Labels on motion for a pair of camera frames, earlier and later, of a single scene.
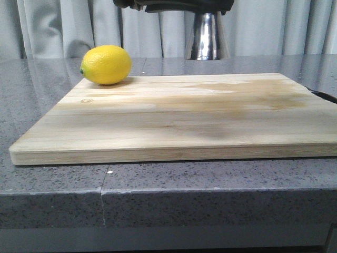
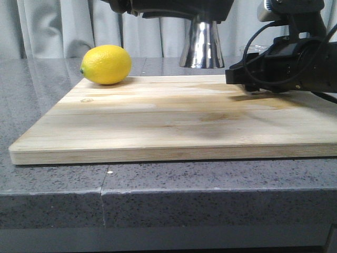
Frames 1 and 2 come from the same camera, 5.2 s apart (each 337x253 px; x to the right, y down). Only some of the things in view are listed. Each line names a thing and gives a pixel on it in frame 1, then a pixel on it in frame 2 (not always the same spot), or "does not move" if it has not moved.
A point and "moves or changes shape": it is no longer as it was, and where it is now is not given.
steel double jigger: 207,40 moves or changes shape
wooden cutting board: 267,115 does not move
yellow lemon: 106,65 does not move
